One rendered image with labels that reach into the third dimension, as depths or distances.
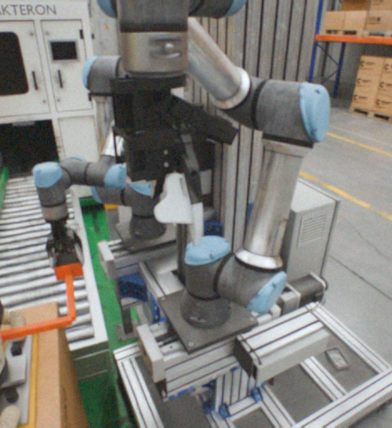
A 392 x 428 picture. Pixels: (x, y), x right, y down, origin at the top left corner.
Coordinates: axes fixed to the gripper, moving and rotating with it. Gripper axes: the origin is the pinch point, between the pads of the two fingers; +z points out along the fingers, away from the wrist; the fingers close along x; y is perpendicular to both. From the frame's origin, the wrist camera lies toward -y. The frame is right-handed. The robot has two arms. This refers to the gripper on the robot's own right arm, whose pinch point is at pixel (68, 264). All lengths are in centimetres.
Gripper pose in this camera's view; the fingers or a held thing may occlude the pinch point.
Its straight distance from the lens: 121.7
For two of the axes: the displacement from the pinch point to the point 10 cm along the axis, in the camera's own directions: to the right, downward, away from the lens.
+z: 0.0, 8.7, 4.9
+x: 9.4, -1.7, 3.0
